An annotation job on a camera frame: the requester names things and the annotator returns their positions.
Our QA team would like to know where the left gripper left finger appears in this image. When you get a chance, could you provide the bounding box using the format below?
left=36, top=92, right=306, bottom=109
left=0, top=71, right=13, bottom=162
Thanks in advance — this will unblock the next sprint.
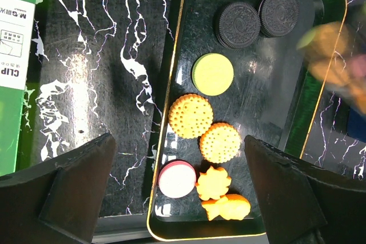
left=1, top=133, right=116, bottom=243

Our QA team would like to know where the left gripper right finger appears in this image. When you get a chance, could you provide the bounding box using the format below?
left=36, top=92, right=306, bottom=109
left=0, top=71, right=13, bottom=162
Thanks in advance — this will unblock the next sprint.
left=244, top=135, right=365, bottom=243

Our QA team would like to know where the orange dotted round cookie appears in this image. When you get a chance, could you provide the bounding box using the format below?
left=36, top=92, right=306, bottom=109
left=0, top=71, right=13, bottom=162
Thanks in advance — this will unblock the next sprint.
left=168, top=94, right=213, bottom=139

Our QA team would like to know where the orange leaf cookie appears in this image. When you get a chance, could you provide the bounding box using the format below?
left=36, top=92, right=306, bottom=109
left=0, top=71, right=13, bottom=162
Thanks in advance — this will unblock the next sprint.
left=297, top=22, right=365, bottom=114

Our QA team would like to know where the black sandwich cookie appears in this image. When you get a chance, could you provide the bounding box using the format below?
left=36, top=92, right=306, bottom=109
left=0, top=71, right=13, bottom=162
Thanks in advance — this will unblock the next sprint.
left=258, top=0, right=299, bottom=37
left=216, top=2, right=261, bottom=50

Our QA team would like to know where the orange fish cookie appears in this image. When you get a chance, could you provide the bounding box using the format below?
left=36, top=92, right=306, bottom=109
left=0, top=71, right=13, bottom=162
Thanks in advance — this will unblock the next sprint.
left=201, top=194, right=251, bottom=221

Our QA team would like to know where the orange flower cookie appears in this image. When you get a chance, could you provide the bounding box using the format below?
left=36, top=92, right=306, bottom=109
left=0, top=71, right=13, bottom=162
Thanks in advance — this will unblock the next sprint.
left=196, top=166, right=232, bottom=201

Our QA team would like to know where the blue tin box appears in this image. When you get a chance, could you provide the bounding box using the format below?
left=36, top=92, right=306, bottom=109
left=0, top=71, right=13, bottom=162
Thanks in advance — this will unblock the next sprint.
left=347, top=108, right=366, bottom=143

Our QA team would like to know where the black gold-rimmed tray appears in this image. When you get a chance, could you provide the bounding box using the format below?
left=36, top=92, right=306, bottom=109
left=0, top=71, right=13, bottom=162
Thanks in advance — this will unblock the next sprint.
left=146, top=0, right=348, bottom=242

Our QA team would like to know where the pink round cookie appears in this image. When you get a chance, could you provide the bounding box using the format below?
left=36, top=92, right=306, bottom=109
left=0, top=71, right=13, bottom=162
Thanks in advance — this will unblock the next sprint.
left=158, top=159, right=196, bottom=198

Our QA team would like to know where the green round cookie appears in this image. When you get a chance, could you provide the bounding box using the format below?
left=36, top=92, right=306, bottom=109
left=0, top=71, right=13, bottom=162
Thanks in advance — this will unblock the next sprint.
left=192, top=53, right=234, bottom=96

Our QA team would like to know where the green clip file folder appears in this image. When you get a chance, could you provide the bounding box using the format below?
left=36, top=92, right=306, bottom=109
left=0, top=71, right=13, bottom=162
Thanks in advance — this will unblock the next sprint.
left=1, top=0, right=35, bottom=175

